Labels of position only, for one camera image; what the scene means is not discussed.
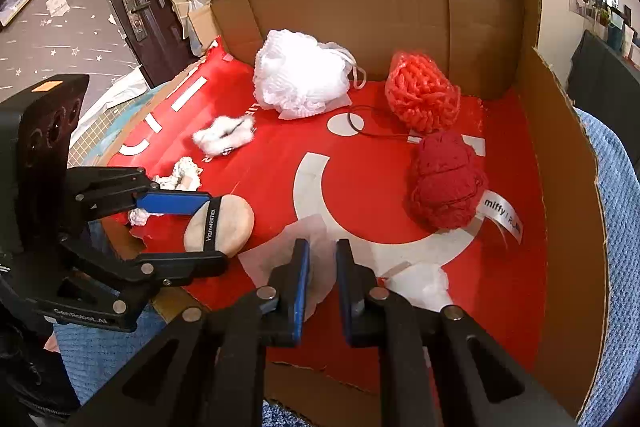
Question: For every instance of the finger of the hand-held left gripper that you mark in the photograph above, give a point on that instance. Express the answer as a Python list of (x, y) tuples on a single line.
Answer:
[(165, 264), (175, 203)]

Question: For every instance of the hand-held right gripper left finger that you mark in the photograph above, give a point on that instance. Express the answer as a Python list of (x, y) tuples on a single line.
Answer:
[(301, 287)]

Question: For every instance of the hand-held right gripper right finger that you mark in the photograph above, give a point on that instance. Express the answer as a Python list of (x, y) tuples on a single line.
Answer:
[(344, 297)]

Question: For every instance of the white cloth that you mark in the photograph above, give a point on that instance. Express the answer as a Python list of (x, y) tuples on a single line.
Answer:
[(182, 172)]

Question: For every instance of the translucent plastic wrapper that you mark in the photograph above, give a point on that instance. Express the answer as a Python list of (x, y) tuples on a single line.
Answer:
[(272, 252)]

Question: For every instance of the beige powder puff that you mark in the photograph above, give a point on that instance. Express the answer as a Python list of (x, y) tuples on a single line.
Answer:
[(230, 227)]

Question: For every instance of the white fluffy scrunchie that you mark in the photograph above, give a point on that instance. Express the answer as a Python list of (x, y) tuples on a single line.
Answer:
[(222, 136)]

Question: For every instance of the red knitted plush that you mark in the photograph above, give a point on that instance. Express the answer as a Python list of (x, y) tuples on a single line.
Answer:
[(445, 182)]

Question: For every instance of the white mesh bath pouf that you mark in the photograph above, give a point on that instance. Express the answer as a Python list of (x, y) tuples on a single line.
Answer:
[(295, 72)]

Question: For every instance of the light red yarn ball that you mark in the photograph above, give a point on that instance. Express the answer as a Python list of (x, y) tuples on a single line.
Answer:
[(420, 92)]

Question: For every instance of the brown cardboard box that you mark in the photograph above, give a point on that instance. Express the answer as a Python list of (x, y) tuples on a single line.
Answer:
[(375, 7)]

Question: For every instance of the person's left forearm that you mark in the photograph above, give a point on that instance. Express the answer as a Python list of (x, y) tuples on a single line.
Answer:
[(30, 372)]

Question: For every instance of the white tissue scrap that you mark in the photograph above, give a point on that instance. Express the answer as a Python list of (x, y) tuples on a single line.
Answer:
[(139, 217)]

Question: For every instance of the white cotton wad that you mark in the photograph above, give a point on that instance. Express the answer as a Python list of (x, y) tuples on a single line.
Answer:
[(425, 288)]

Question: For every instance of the white grid mat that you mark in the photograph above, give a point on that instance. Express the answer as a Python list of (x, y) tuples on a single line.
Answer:
[(100, 132)]

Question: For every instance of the red plastic bag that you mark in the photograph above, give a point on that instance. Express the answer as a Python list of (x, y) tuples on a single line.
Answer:
[(280, 147)]

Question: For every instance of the clear plastic bag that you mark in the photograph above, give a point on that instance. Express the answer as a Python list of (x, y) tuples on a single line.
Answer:
[(197, 27)]

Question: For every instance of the table with dark cloth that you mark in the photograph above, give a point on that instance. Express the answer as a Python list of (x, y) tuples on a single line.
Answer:
[(605, 77)]

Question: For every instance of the row of cosmetics bottles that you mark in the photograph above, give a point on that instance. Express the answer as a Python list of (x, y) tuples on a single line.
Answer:
[(625, 34)]

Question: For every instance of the white wall paper note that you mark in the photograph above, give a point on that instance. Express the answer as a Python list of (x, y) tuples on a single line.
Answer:
[(56, 3)]

